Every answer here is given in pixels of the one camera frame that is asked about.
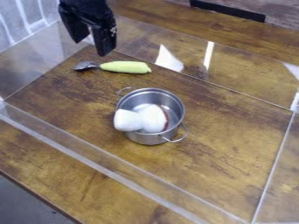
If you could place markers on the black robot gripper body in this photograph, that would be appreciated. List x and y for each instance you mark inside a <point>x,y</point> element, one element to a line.
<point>92,11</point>

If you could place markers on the yellow handled metal spoon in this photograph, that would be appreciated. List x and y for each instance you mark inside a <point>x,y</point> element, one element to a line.
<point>129,67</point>

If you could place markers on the black bar in background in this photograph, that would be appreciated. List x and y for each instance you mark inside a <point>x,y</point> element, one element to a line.
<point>249,15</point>

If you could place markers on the white and red plush mushroom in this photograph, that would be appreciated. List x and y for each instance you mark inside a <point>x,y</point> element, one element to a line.
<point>149,119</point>

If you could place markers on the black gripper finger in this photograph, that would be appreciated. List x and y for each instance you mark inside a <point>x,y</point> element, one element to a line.
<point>76,28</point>
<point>104,37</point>

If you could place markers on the silver metal pot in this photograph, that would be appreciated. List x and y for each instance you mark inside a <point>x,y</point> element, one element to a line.
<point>135,98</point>

